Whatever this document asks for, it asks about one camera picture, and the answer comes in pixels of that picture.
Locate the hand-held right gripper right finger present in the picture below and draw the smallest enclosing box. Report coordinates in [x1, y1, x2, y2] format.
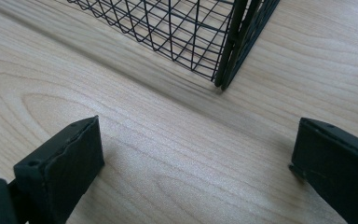
[288, 117, 358, 224]

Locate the black wire mesh basket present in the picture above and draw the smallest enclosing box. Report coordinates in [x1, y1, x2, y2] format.
[66, 0, 282, 92]

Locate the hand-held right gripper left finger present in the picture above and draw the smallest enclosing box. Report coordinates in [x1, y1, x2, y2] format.
[8, 115, 105, 224]

